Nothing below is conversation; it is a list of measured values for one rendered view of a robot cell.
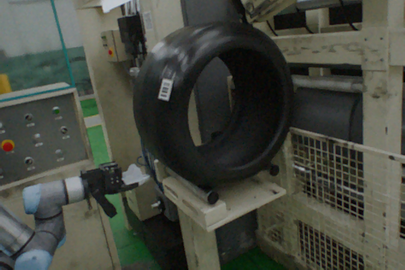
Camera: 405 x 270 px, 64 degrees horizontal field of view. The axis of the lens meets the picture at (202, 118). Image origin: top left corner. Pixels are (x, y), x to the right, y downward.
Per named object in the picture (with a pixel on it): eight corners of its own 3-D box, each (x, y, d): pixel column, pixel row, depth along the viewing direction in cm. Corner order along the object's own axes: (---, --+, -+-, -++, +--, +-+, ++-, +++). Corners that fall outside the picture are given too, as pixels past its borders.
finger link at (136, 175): (152, 165, 104) (123, 171, 99) (153, 182, 105) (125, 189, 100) (148, 162, 106) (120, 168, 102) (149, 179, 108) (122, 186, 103)
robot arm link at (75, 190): (70, 208, 92) (65, 197, 99) (87, 204, 94) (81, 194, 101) (66, 184, 90) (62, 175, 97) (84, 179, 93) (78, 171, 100)
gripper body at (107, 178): (123, 167, 98) (82, 176, 92) (126, 193, 100) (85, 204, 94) (116, 160, 105) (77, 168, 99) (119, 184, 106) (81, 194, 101)
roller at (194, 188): (169, 161, 138) (176, 166, 141) (163, 169, 138) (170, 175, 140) (213, 189, 109) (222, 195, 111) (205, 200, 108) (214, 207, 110)
